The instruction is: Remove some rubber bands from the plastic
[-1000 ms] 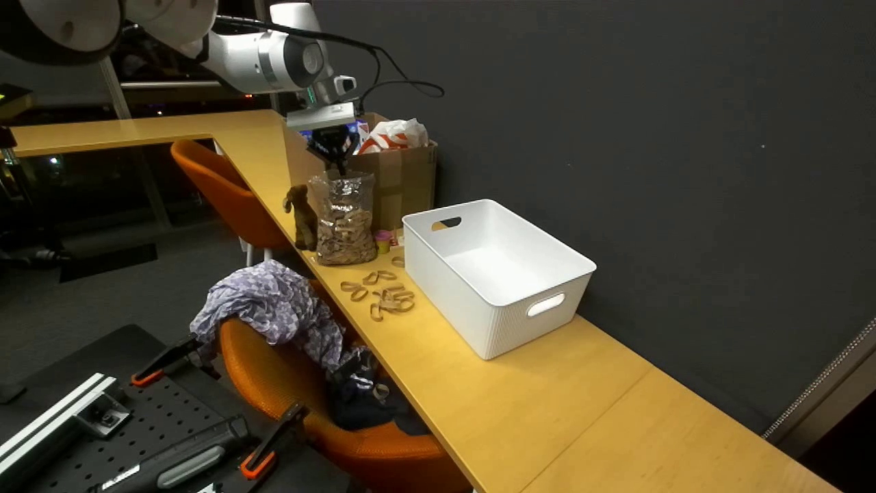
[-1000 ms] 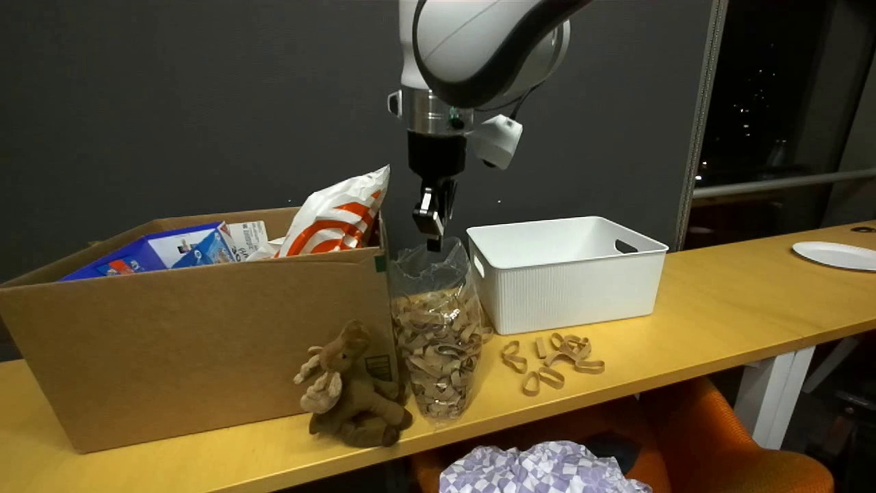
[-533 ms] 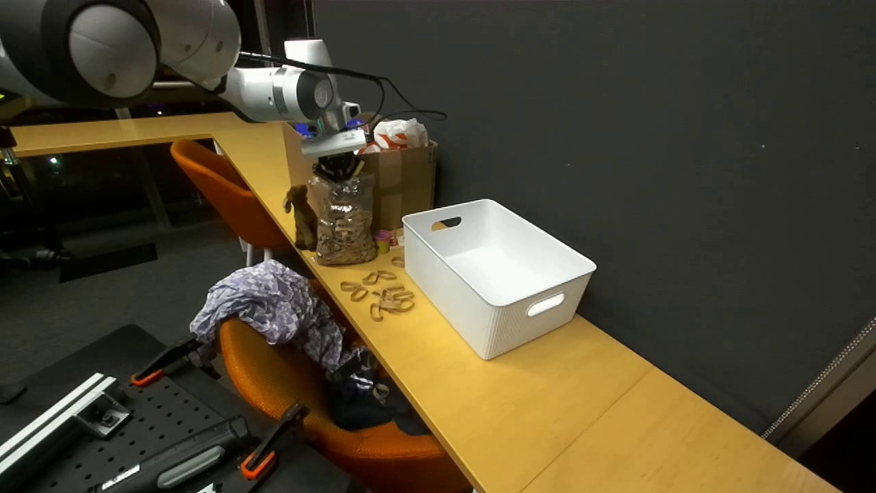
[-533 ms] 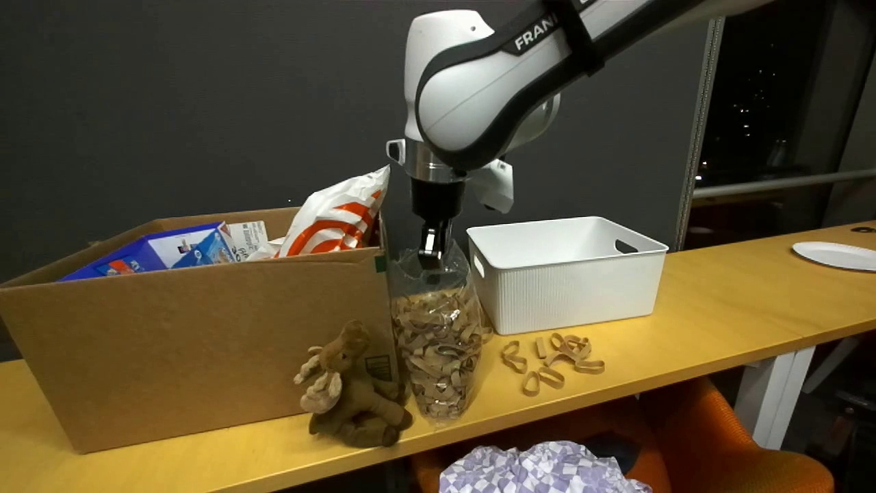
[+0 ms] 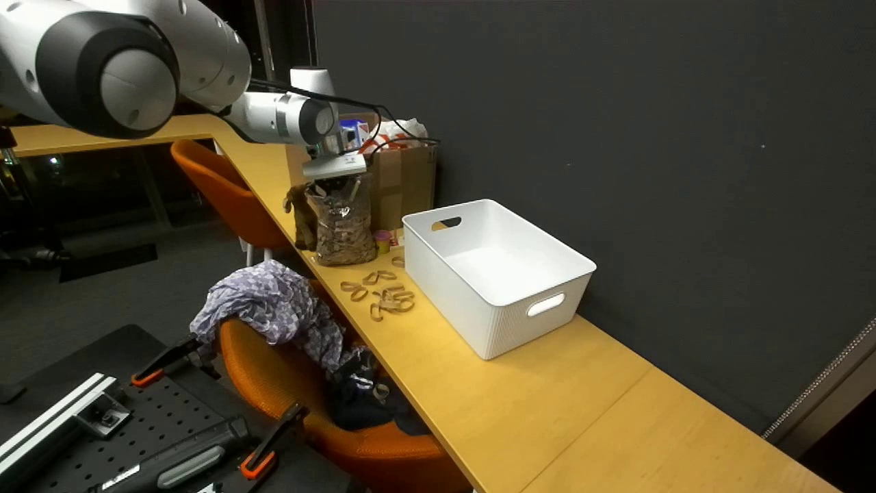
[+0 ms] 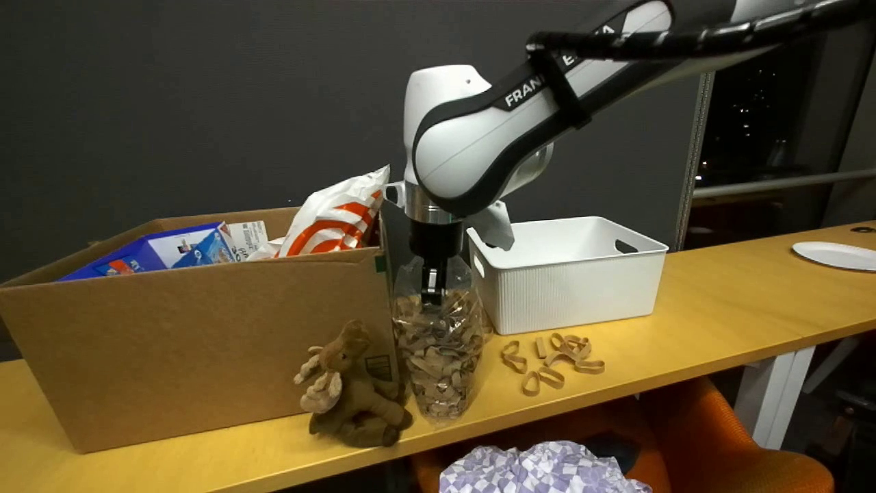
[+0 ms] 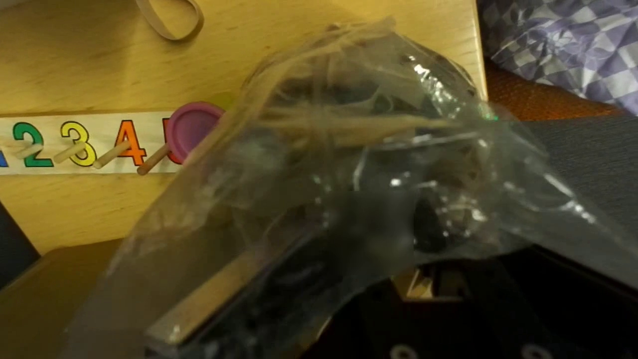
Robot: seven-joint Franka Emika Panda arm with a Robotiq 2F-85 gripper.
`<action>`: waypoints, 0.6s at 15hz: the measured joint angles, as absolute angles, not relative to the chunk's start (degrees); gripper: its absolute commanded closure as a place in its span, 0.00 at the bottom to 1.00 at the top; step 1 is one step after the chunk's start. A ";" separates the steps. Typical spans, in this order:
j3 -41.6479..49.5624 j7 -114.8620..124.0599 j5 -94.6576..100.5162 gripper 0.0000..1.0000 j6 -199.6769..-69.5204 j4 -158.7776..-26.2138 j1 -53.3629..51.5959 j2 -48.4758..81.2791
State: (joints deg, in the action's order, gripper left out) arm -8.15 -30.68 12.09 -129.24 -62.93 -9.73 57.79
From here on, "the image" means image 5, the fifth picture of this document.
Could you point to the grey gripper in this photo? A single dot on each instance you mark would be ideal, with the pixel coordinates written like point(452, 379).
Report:
point(336, 168)

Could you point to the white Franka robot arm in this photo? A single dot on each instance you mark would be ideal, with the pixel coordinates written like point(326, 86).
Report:
point(111, 65)

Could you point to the tan rubber band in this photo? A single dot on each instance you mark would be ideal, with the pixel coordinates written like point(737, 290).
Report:
point(345, 290)
point(388, 295)
point(368, 277)
point(374, 314)

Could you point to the brown plush moose toy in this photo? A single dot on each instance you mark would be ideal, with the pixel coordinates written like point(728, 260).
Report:
point(301, 221)

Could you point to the brown cardboard box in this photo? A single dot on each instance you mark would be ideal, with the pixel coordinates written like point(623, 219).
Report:
point(407, 182)

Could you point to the white orange striped bag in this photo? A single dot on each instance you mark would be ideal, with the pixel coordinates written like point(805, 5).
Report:
point(404, 131)

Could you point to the orange chair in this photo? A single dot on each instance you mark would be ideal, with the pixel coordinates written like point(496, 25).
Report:
point(383, 455)
point(227, 197)

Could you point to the purple patterned cloth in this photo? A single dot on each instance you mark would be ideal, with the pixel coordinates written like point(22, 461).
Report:
point(275, 306)

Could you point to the white plastic bin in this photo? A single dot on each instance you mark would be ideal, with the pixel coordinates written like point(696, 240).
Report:
point(496, 275)

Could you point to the black garment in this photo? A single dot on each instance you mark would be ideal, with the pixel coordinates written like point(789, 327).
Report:
point(374, 402)

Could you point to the black perforated board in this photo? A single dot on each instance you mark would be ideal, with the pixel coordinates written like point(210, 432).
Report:
point(155, 412)

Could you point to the aluminium rail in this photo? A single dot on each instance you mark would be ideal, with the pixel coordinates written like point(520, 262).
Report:
point(49, 421)

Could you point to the grey window frame post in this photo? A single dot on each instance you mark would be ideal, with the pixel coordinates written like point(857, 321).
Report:
point(823, 394)

